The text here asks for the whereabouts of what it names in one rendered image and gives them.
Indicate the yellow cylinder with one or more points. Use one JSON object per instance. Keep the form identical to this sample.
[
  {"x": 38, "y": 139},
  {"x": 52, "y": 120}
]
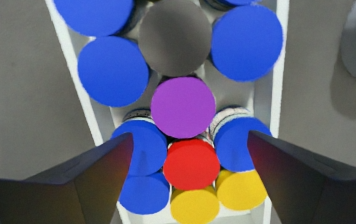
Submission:
[
  {"x": 239, "y": 191},
  {"x": 155, "y": 1},
  {"x": 194, "y": 205}
]

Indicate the white rectangular tray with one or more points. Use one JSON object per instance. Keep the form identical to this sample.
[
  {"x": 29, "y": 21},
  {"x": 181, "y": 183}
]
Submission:
[{"x": 262, "y": 98}]

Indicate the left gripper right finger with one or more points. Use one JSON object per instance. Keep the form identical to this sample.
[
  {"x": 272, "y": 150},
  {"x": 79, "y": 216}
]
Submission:
[{"x": 304, "y": 187}]

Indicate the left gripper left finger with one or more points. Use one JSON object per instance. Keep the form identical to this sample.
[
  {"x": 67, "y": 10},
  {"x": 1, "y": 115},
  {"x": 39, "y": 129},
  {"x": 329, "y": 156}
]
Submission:
[{"x": 82, "y": 190}]

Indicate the red jar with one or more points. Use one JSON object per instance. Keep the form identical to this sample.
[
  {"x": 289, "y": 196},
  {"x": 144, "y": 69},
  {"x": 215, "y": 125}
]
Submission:
[{"x": 191, "y": 163}]

